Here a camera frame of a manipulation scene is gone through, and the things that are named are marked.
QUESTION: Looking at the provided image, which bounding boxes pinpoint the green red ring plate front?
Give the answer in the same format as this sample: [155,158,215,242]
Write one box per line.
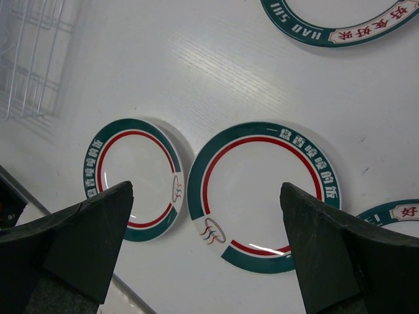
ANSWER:
[82,118,185,242]

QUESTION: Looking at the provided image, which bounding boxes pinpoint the green red ring plate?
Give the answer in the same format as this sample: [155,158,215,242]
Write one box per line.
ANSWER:
[187,122,342,274]
[82,118,185,242]

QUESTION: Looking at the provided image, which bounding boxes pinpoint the white wire dish rack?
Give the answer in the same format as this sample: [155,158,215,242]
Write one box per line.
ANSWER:
[1,0,82,121]

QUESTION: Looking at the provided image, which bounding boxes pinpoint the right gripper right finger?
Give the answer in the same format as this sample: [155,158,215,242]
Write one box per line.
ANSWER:
[280,183,418,313]

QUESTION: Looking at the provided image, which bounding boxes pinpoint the green rim lettered plate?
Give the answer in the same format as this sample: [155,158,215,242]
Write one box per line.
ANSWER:
[261,1,418,48]

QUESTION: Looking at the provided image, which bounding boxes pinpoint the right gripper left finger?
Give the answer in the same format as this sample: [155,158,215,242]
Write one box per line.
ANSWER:
[1,181,134,313]

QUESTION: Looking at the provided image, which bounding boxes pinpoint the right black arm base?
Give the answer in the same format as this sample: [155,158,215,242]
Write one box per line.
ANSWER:
[1,167,29,229]

